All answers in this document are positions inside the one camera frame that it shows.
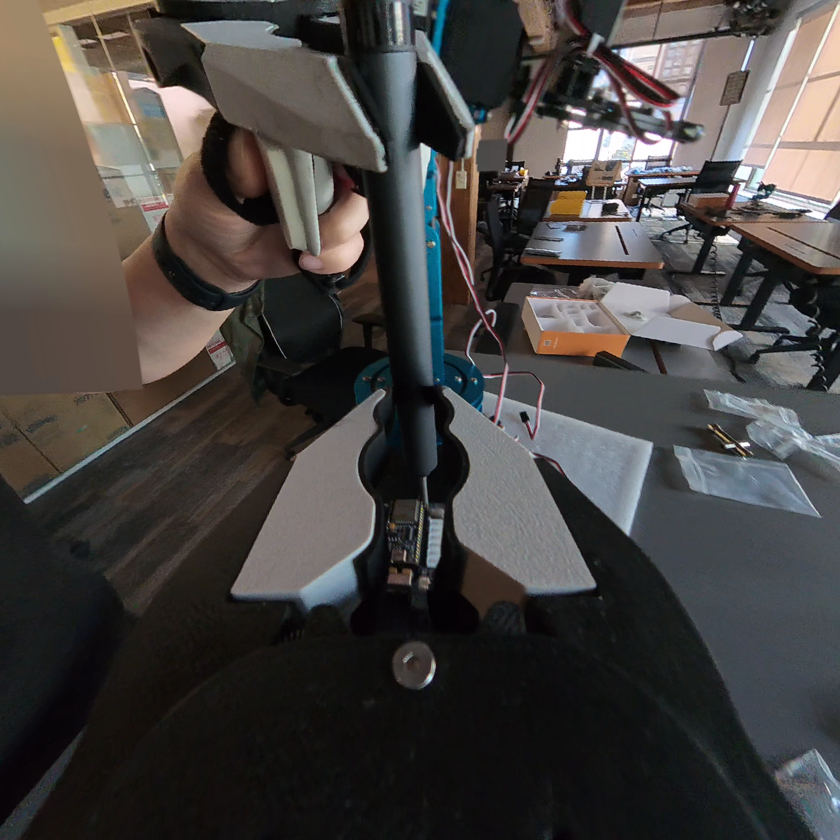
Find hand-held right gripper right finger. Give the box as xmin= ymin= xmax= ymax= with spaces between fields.
xmin=438 ymin=386 xmax=598 ymax=599

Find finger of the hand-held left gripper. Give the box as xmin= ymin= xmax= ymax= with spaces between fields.
xmin=412 ymin=36 xmax=476 ymax=160
xmin=180 ymin=20 xmax=389 ymax=175

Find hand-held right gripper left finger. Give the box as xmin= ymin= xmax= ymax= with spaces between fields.
xmin=230 ymin=387 xmax=395 ymax=613

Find black circuit board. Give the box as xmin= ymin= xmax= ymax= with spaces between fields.
xmin=382 ymin=497 xmax=448 ymax=595

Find black electric screwdriver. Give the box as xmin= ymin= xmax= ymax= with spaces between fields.
xmin=341 ymin=0 xmax=442 ymax=508

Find person's left forearm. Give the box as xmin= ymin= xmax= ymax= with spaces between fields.
xmin=121 ymin=252 xmax=265 ymax=386

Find grey desk with orange edge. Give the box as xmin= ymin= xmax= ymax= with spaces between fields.
xmin=520 ymin=220 xmax=665 ymax=270

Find wooden top desk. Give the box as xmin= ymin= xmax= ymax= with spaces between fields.
xmin=678 ymin=197 xmax=840 ymax=277

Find person's left hand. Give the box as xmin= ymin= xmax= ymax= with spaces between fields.
xmin=164 ymin=125 xmax=370 ymax=298

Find white foam sheet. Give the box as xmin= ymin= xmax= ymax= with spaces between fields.
xmin=484 ymin=392 xmax=655 ymax=538

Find wooden pillar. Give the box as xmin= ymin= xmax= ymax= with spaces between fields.
xmin=434 ymin=125 xmax=484 ymax=307

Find black office chair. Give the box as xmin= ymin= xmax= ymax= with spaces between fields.
xmin=692 ymin=159 xmax=742 ymax=198
xmin=484 ymin=177 xmax=546 ymax=299

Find black wristband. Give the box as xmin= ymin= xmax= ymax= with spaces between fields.
xmin=151 ymin=213 xmax=265 ymax=311

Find brass standoffs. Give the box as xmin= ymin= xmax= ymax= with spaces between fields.
xmin=707 ymin=423 xmax=756 ymax=458

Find flat large clear bag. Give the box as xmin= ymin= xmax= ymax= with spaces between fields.
xmin=674 ymin=445 xmax=823 ymax=519

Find open orange cardboard box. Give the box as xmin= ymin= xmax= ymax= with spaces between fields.
xmin=502 ymin=281 xmax=746 ymax=383

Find white box lid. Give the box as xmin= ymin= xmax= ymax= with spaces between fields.
xmin=600 ymin=282 xmax=744 ymax=353

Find crumpled large clear bag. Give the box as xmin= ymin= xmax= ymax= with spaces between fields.
xmin=703 ymin=388 xmax=800 ymax=422
xmin=747 ymin=419 xmax=840 ymax=462

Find stack of cardboard boxes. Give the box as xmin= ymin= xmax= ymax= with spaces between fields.
xmin=0 ymin=387 xmax=132 ymax=496

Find person's black clothing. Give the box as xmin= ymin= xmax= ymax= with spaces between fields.
xmin=0 ymin=479 xmax=129 ymax=808

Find beige window blinds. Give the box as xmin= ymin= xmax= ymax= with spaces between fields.
xmin=745 ymin=13 xmax=840 ymax=204

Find red white black servo cable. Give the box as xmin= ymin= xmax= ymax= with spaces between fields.
xmin=433 ymin=147 xmax=509 ymax=395
xmin=482 ymin=367 xmax=568 ymax=476

